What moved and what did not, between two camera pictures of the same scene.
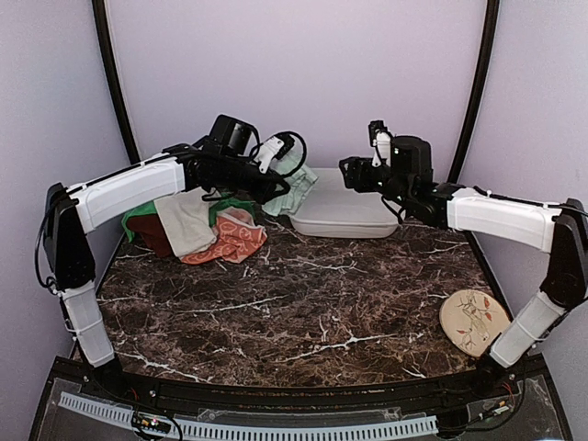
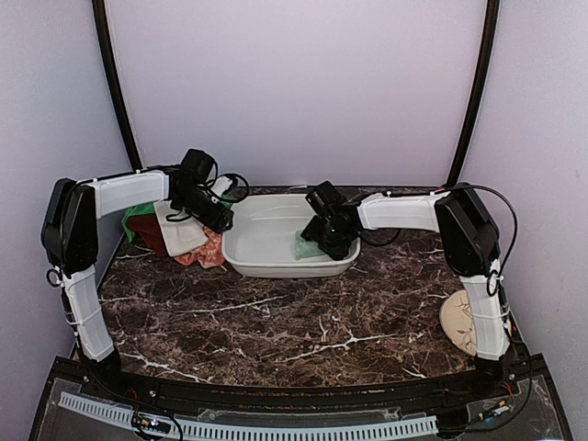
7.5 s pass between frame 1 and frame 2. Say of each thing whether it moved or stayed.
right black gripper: moved
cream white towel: stayed
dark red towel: stayed
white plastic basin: moved
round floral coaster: stayed
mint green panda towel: moved
